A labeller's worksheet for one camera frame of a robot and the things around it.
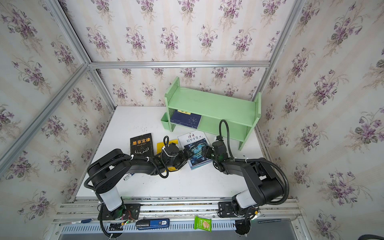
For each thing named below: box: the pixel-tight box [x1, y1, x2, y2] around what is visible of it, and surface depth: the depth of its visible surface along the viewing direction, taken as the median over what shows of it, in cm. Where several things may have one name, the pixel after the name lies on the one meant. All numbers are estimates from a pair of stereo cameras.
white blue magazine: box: [177, 131, 213, 171], surface depth 100 cm
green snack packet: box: [194, 216, 213, 233], surface depth 71 cm
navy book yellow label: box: [170, 109, 202, 129], surface depth 95 cm
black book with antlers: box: [130, 133, 154, 157], surface depth 98 cm
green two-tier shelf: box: [160, 76, 262, 151], surface depth 86 cm
